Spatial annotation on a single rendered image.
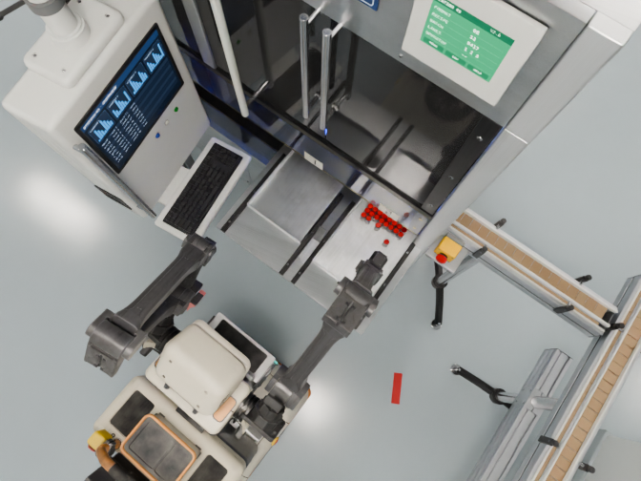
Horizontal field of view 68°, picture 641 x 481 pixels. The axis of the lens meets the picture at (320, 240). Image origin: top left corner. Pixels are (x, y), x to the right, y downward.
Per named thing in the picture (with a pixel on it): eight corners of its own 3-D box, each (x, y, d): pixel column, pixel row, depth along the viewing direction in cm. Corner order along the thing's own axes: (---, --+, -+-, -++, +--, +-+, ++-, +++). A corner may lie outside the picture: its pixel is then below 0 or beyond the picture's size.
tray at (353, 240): (363, 195, 189) (364, 192, 186) (418, 233, 186) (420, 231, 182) (312, 261, 182) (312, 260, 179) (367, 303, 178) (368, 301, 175)
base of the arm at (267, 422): (238, 415, 136) (271, 443, 135) (251, 398, 133) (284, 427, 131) (253, 399, 144) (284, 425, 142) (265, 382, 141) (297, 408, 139)
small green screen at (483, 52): (403, 45, 94) (428, -45, 74) (496, 103, 91) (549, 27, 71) (400, 49, 94) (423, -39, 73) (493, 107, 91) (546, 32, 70)
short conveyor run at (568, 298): (434, 236, 189) (445, 224, 174) (455, 206, 193) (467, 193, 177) (587, 341, 180) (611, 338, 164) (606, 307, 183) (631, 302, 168)
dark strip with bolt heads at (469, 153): (408, 225, 174) (484, 113, 97) (418, 232, 173) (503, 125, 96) (406, 228, 173) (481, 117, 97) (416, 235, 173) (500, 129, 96)
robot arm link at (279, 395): (259, 405, 135) (275, 416, 134) (277, 382, 130) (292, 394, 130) (273, 386, 143) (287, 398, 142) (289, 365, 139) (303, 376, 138)
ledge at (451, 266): (444, 226, 188) (444, 225, 187) (471, 245, 187) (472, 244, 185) (424, 254, 185) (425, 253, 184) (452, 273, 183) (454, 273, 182)
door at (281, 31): (217, 66, 166) (168, -91, 109) (325, 139, 159) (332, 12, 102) (217, 68, 165) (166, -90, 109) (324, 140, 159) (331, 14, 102)
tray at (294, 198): (299, 143, 195) (299, 139, 191) (351, 178, 191) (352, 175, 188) (247, 206, 187) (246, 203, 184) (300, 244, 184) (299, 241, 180)
